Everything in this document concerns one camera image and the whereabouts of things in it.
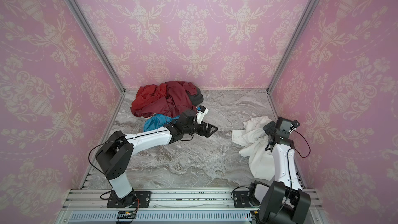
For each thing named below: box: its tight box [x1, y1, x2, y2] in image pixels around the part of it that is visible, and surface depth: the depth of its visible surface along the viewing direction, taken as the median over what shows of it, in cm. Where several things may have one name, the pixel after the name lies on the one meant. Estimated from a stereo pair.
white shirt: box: [231, 115, 275, 181], surface depth 87 cm
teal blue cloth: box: [143, 113, 181, 132], surface depth 99 cm
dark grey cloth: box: [185, 86, 204, 107], surface depth 109 cm
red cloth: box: [130, 83, 168, 109], surface depth 108 cm
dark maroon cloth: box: [141, 80, 198, 118], surface depth 101 cm
